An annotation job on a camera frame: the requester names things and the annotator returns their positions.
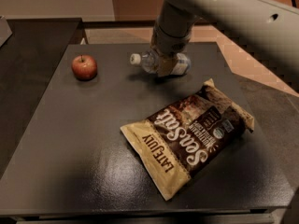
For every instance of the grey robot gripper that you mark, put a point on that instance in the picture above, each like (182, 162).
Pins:
(169, 45)

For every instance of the clear plastic water bottle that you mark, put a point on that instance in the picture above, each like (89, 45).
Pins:
(148, 61)

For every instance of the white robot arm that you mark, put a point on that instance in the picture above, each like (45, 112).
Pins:
(266, 29)

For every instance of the brown tortilla chips bag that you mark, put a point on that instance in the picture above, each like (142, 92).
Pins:
(178, 141)

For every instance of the red apple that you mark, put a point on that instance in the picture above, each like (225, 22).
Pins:
(84, 67)

